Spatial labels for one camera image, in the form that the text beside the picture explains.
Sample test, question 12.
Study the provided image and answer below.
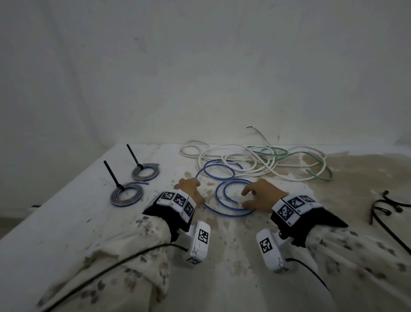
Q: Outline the person's right hand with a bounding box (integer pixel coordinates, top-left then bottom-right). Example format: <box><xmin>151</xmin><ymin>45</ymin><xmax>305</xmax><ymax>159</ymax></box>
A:
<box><xmin>241</xmin><ymin>178</ymin><xmax>289</xmax><ymax>213</ymax></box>

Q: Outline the person's left hand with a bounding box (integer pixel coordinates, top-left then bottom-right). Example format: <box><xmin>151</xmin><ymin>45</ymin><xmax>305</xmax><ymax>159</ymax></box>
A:
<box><xmin>173</xmin><ymin>177</ymin><xmax>206</xmax><ymax>206</ymax></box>

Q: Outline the blue wire coil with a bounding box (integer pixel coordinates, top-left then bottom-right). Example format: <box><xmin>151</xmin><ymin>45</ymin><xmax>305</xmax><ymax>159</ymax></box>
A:
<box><xmin>195</xmin><ymin>159</ymin><xmax>257</xmax><ymax>218</ymax></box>

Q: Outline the clear blue-striped cable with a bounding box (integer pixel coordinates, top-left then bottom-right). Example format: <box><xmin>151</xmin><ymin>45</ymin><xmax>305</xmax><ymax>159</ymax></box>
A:
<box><xmin>131</xmin><ymin>163</ymin><xmax>160</xmax><ymax>182</ymax></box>
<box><xmin>110</xmin><ymin>182</ymin><xmax>144</xmax><ymax>207</ymax></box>

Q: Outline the green wire coil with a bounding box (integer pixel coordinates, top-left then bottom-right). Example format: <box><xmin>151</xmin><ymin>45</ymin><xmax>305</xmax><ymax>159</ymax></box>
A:
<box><xmin>246</xmin><ymin>145</ymin><xmax>334</xmax><ymax>183</ymax></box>

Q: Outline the white cable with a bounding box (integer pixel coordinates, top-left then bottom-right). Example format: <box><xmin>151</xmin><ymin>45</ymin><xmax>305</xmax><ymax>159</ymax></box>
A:
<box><xmin>198</xmin><ymin>144</ymin><xmax>327</xmax><ymax>183</ymax></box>

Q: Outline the bundle of black cable ties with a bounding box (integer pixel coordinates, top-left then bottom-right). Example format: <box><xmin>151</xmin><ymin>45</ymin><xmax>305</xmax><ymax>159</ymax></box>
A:
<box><xmin>371</xmin><ymin>190</ymin><xmax>411</xmax><ymax>256</ymax></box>

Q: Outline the person's right forearm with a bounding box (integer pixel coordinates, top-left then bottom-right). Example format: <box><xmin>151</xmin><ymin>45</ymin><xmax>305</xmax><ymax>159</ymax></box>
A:
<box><xmin>305</xmin><ymin>225</ymin><xmax>411</xmax><ymax>312</ymax></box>

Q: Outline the person's left forearm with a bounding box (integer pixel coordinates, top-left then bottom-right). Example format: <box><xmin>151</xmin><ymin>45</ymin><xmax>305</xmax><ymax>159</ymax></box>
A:
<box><xmin>37</xmin><ymin>213</ymin><xmax>173</xmax><ymax>312</ymax></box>

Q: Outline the black left wristband with markers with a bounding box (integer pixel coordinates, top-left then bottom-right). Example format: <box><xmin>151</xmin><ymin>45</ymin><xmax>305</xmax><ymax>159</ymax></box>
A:
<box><xmin>142</xmin><ymin>189</ymin><xmax>197</xmax><ymax>243</ymax></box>

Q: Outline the black wristband with markers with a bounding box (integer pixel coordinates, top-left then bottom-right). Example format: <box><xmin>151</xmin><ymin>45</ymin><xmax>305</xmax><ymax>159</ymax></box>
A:
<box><xmin>142</xmin><ymin>189</ymin><xmax>197</xmax><ymax>243</ymax></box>
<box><xmin>271</xmin><ymin>194</ymin><xmax>349</xmax><ymax>248</ymax></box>

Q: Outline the black right wristband with markers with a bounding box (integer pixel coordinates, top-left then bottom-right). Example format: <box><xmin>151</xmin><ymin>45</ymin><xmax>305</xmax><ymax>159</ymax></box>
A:
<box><xmin>271</xmin><ymin>194</ymin><xmax>349</xmax><ymax>248</ymax></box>

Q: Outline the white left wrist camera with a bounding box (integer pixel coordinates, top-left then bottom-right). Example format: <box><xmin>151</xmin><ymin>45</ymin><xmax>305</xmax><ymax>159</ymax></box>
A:
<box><xmin>185</xmin><ymin>221</ymin><xmax>211</xmax><ymax>266</ymax></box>

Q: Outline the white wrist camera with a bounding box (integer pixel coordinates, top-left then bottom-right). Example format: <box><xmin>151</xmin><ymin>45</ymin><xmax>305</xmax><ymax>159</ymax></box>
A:
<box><xmin>256</xmin><ymin>228</ymin><xmax>289</xmax><ymax>274</ymax></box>
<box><xmin>185</xmin><ymin>221</ymin><xmax>211</xmax><ymax>266</ymax></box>

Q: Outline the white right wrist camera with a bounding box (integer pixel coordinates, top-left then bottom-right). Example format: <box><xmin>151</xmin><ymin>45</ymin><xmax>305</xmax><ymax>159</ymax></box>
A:
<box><xmin>256</xmin><ymin>228</ymin><xmax>289</xmax><ymax>274</ymax></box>

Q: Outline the black left camera lead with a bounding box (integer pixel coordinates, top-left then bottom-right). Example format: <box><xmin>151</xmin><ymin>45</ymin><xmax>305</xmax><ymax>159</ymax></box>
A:
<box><xmin>42</xmin><ymin>243</ymin><xmax>188</xmax><ymax>312</ymax></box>

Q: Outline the black camera lead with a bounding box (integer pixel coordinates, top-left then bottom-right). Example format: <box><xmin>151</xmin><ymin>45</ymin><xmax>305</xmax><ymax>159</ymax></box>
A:
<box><xmin>286</xmin><ymin>258</ymin><xmax>331</xmax><ymax>291</ymax></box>
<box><xmin>42</xmin><ymin>243</ymin><xmax>188</xmax><ymax>312</ymax></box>

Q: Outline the black right camera lead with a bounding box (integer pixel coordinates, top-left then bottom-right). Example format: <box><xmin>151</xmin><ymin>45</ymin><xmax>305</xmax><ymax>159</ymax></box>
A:
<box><xmin>286</xmin><ymin>258</ymin><xmax>331</xmax><ymax>291</ymax></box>

